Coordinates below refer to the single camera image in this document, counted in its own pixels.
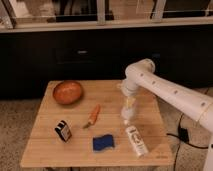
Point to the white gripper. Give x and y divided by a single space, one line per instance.
129 89

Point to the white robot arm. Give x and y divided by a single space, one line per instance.
197 106

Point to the black box eraser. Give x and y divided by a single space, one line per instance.
63 130

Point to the orange carrot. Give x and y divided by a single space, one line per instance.
93 116

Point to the wooden table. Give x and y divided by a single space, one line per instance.
46 149

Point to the blue sponge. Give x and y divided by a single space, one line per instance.
102 142

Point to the orange wooden bowl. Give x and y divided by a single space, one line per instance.
67 92

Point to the dark cabinet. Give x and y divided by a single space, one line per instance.
29 60

